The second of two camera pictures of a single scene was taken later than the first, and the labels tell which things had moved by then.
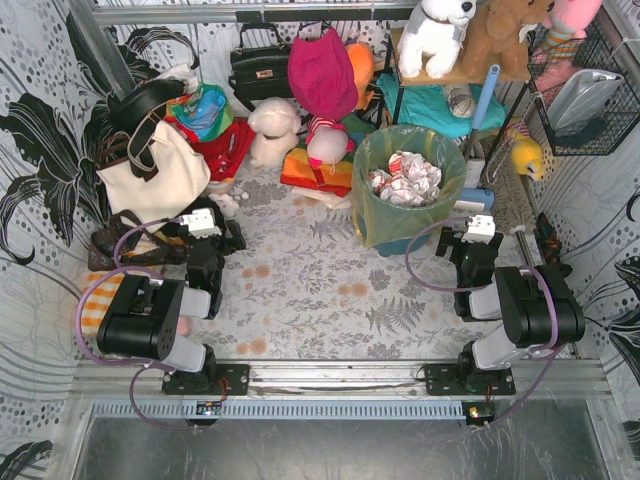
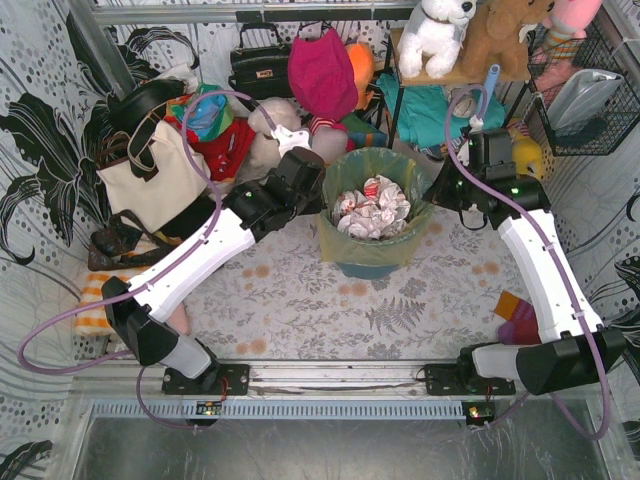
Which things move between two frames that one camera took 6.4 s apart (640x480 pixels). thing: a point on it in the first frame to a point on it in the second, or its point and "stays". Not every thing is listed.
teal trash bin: x=400 y=246 to x=372 y=272
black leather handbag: x=259 y=72 stays
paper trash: x=409 y=180 to x=379 y=211
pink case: x=184 y=326 stays
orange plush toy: x=362 y=61 stays
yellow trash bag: x=401 y=175 to x=345 y=172
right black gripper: x=447 y=242 to x=439 y=185
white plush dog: x=433 y=31 stays
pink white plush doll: x=327 y=141 stays
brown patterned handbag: x=148 y=251 stays
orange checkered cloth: x=98 y=299 stays
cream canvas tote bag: x=179 y=173 stays
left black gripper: x=230 y=238 to x=310 y=201
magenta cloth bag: x=322 y=74 stays
